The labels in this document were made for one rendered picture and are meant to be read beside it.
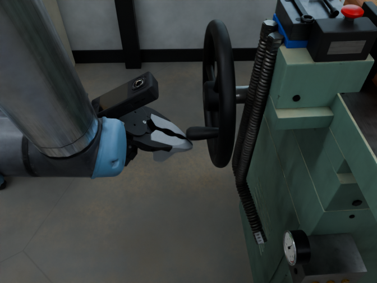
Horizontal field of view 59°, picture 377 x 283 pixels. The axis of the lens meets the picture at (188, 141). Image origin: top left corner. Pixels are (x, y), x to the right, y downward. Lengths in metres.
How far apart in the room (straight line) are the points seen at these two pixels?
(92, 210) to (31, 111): 1.21
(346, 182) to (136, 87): 0.37
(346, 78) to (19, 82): 0.46
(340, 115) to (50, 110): 0.43
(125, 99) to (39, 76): 0.24
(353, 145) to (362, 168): 0.04
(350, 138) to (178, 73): 1.63
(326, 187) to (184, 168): 1.01
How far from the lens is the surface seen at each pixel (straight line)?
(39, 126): 0.33
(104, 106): 0.52
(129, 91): 0.51
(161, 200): 1.47
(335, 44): 0.52
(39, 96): 0.29
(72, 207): 1.53
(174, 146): 0.56
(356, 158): 0.54
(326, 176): 0.63
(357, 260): 0.75
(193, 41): 2.13
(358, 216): 0.72
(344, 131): 0.57
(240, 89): 0.67
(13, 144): 0.43
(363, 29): 0.54
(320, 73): 0.55
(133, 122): 0.54
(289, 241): 0.66
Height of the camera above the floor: 1.24
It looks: 48 degrees down
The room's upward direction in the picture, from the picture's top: straight up
